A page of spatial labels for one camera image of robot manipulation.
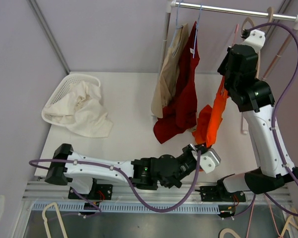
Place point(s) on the dark red t-shirt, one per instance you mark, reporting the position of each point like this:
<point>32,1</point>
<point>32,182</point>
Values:
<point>181,113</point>

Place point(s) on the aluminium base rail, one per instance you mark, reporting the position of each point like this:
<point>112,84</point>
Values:
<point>118,192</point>

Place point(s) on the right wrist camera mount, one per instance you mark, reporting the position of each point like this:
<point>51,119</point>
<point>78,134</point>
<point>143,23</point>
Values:
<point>254,38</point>

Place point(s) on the white slotted cable duct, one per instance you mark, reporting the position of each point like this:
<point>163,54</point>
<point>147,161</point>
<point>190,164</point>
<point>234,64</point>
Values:
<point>135,208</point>

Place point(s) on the beige t-shirt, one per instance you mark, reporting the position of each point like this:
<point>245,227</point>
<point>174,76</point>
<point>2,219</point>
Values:
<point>166,84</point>

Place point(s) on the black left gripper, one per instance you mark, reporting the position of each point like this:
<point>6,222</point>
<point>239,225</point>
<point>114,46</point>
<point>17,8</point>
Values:
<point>188,149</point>

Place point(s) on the white plastic laundry basket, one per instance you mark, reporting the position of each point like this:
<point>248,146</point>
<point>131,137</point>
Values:
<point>68,82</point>

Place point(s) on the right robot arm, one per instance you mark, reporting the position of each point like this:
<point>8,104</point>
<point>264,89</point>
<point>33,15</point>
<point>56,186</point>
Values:
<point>254,99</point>

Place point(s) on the pink wire hanger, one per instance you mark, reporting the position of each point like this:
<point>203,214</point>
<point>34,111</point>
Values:
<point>234,36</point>

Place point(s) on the orange t-shirt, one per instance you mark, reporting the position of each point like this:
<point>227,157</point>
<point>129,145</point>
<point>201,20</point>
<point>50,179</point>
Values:
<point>210,118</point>

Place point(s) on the beige plastic hanger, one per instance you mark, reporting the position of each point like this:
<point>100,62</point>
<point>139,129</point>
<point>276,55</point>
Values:
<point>270,12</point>

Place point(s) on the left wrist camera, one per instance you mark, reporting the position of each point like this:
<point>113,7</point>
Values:
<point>209,161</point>

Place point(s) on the white t-shirt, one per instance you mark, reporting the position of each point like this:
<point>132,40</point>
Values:
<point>81,112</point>

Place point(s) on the silver clothes rack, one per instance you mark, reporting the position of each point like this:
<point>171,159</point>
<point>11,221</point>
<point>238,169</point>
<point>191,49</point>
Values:
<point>277,16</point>

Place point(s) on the pink hanger on floor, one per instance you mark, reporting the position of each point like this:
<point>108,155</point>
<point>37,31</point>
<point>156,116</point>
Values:
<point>262,221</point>

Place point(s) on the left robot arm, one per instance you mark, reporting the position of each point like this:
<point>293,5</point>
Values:
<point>79,171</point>

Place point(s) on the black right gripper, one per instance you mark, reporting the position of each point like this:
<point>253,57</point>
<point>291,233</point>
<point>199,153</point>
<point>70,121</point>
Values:
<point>222,68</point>

